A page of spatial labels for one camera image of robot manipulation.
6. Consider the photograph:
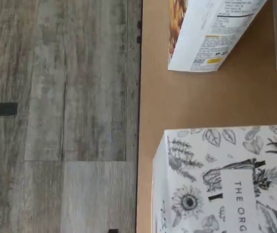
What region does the white box yellow strip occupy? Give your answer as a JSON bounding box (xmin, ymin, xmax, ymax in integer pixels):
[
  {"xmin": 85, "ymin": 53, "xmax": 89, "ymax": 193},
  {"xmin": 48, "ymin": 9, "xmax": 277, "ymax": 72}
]
[{"xmin": 152, "ymin": 124, "xmax": 277, "ymax": 233}]

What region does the wooden shelf board with boxes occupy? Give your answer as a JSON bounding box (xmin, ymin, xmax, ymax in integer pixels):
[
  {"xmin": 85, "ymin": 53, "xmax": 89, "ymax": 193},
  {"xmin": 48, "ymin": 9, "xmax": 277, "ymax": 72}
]
[{"xmin": 135, "ymin": 0, "xmax": 277, "ymax": 233}]

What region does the black floor tape strip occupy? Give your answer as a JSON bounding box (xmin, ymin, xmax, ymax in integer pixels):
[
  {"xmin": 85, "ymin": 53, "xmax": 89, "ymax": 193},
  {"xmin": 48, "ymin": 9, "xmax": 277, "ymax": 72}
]
[{"xmin": 0, "ymin": 102, "xmax": 18, "ymax": 117}]

